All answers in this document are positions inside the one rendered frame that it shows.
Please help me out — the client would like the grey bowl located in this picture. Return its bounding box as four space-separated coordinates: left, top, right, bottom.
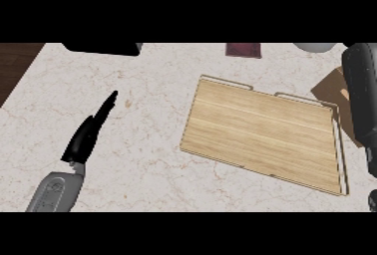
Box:
293 42 342 54

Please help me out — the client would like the brown cardboard box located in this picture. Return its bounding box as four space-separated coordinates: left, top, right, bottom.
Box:
309 66 365 149

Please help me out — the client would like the light wooden tray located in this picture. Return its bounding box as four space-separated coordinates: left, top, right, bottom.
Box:
179 74 350 197

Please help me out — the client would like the black appliance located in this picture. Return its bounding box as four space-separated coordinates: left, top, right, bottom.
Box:
62 42 145 57

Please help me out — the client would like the maroon box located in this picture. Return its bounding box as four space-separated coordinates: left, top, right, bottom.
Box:
223 42 263 60

